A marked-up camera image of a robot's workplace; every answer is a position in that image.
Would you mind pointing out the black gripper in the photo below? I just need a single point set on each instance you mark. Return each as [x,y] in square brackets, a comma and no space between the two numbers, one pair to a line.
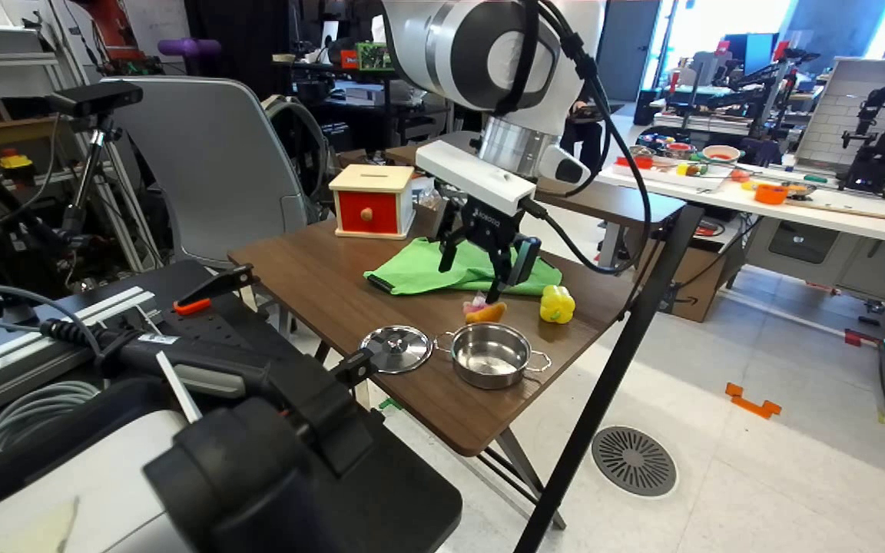
[483,225]

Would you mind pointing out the orange animal plush toy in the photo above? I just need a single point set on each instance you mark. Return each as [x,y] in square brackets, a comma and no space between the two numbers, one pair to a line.
[486,313]

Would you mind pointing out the small black robot arm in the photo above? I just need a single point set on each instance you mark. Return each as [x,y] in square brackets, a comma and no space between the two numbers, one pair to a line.
[875,156]

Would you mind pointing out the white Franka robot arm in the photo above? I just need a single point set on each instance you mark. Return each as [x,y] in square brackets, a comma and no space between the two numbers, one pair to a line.
[461,49]

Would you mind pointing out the yellow toy pepper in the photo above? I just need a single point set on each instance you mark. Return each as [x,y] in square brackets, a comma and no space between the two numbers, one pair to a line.
[557,305]

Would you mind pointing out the green cloth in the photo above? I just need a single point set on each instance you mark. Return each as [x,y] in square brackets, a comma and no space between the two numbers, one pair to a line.
[413,273]

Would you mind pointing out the small steel pot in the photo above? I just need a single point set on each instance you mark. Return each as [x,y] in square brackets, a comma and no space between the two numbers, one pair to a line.
[488,357]

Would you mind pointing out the steel pot lid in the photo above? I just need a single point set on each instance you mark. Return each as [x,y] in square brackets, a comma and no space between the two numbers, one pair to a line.
[397,348]

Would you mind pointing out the cream wooden box red drawer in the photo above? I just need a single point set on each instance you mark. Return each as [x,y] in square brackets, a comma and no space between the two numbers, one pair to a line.
[365,210]

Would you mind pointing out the round floor drain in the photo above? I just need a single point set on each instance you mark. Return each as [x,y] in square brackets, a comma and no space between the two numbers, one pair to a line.
[635,462]

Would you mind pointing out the grey plastic chair back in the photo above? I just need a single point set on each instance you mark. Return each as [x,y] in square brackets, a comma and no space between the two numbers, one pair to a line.
[208,163]

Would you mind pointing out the white table with toys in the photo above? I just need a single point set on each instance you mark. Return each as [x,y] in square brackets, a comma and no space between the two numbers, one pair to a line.
[830,205]

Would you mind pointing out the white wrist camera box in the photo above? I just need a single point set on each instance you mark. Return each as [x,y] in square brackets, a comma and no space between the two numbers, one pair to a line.
[474,175]

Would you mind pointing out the black camera on tripod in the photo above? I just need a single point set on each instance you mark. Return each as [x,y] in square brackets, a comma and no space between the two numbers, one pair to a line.
[100,96]

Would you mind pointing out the aluminium rail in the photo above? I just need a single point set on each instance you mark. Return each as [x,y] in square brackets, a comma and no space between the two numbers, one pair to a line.
[45,332]

